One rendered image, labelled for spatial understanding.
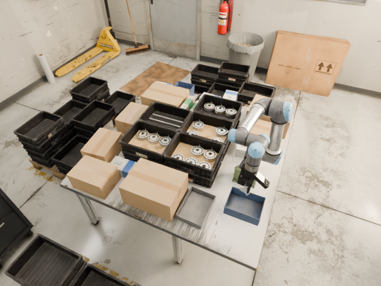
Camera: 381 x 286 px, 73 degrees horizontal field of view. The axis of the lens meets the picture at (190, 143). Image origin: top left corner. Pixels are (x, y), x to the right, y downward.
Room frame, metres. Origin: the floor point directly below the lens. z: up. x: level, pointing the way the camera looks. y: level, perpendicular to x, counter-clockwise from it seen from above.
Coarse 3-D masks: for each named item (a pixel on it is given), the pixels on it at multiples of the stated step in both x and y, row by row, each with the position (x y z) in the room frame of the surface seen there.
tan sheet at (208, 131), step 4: (192, 124) 1.81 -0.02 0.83; (204, 124) 1.81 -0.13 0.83; (188, 128) 1.75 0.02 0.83; (192, 128) 1.75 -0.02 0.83; (204, 128) 1.75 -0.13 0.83; (208, 128) 1.75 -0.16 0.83; (212, 128) 1.75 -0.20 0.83; (216, 128) 1.75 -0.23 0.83; (200, 132) 1.70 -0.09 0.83; (204, 132) 1.70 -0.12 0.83; (208, 132) 1.70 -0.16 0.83; (212, 132) 1.70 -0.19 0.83; (204, 136) 1.65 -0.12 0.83; (208, 136) 1.65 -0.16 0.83; (212, 136) 1.65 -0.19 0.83; (216, 136) 1.65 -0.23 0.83; (224, 140) 1.60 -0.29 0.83
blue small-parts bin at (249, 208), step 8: (232, 192) 0.89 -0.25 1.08; (240, 192) 0.88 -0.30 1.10; (232, 200) 0.84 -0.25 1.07; (240, 200) 0.84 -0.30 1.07; (248, 200) 0.84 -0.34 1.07; (256, 200) 0.84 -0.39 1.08; (264, 200) 0.81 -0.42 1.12; (224, 208) 0.76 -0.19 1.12; (232, 208) 0.79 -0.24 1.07; (240, 208) 0.79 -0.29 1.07; (248, 208) 0.79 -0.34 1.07; (256, 208) 0.79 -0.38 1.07; (232, 216) 0.74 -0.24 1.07; (240, 216) 0.72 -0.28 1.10; (248, 216) 0.71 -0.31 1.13; (256, 216) 0.74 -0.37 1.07; (256, 224) 0.69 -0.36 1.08
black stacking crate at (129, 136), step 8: (136, 128) 1.70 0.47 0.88; (144, 128) 1.72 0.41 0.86; (152, 128) 1.68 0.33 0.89; (160, 128) 1.65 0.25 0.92; (128, 136) 1.58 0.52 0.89; (128, 152) 1.46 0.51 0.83; (136, 152) 1.43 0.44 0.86; (144, 152) 1.40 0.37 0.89; (152, 160) 1.37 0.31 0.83; (160, 160) 1.35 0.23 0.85
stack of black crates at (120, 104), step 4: (116, 92) 2.86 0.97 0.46; (120, 92) 2.85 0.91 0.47; (124, 92) 2.83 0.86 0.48; (112, 96) 2.78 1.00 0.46; (116, 96) 2.85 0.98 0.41; (120, 96) 2.86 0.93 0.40; (124, 96) 2.83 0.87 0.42; (128, 96) 2.81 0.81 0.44; (132, 96) 2.78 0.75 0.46; (104, 100) 2.66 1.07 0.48; (108, 100) 2.70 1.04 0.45; (112, 100) 2.77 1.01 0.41; (116, 100) 2.80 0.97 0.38; (120, 100) 2.80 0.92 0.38; (124, 100) 2.80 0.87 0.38; (128, 100) 2.80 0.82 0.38; (132, 100) 2.69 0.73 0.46; (112, 104) 2.72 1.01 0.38; (116, 104) 2.72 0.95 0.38; (120, 104) 2.72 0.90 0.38; (124, 104) 2.72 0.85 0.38; (116, 108) 2.63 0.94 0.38; (120, 108) 2.63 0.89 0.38; (124, 108) 2.55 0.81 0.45; (116, 112) 2.42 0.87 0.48; (120, 112) 2.47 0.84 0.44; (116, 116) 2.44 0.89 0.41
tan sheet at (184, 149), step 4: (180, 144) 1.55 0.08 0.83; (184, 144) 1.55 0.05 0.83; (176, 148) 1.50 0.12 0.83; (180, 148) 1.50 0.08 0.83; (184, 148) 1.50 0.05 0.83; (188, 148) 1.50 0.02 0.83; (176, 152) 1.46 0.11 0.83; (180, 152) 1.46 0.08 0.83; (184, 152) 1.46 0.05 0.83; (188, 152) 1.46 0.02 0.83; (184, 156) 1.41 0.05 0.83; (188, 156) 1.41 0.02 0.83; (184, 160) 1.37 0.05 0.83; (196, 160) 1.37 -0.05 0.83; (200, 160) 1.37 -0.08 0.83; (204, 160) 1.37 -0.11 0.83; (212, 164) 1.33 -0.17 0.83
